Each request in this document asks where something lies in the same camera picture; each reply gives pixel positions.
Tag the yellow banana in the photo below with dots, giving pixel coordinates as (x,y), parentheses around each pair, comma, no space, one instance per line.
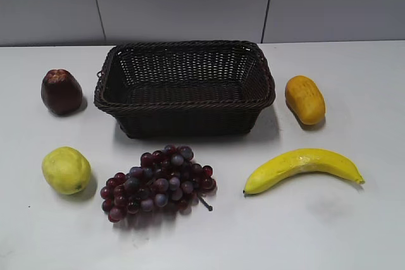
(301,161)

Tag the dark red wax apple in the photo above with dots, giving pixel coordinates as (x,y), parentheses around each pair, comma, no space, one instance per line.
(60,92)

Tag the black woven basket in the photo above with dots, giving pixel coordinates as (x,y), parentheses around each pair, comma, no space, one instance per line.
(185,89)

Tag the purple grape bunch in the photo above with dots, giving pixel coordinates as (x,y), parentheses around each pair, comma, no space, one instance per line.
(167,180)

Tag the yellow green lemon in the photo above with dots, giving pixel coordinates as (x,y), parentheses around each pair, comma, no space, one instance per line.
(66,170)

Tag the orange mango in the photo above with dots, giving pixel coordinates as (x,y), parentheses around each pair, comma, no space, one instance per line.
(305,100)

